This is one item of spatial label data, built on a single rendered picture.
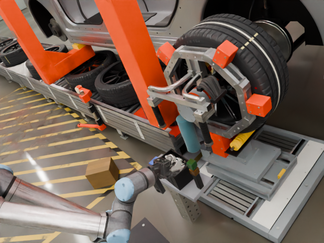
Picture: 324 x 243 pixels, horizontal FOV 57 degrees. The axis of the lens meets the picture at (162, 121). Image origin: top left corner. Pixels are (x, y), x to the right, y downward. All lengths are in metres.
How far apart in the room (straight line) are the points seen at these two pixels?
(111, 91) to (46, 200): 1.68
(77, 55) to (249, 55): 2.62
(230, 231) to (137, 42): 1.30
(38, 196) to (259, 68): 1.16
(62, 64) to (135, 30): 2.02
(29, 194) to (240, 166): 1.29
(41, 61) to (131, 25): 1.98
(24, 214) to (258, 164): 1.41
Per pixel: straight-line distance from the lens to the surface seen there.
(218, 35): 1.50
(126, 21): 1.74
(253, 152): 2.13
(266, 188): 2.04
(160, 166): 1.40
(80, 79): 3.53
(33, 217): 1.33
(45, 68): 3.61
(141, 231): 1.87
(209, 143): 1.47
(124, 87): 2.88
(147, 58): 1.84
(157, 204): 2.34
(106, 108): 2.89
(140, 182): 1.31
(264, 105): 1.45
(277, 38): 1.92
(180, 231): 2.15
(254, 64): 1.47
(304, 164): 2.25
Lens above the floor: 1.75
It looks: 35 degrees down
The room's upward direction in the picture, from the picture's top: 23 degrees counter-clockwise
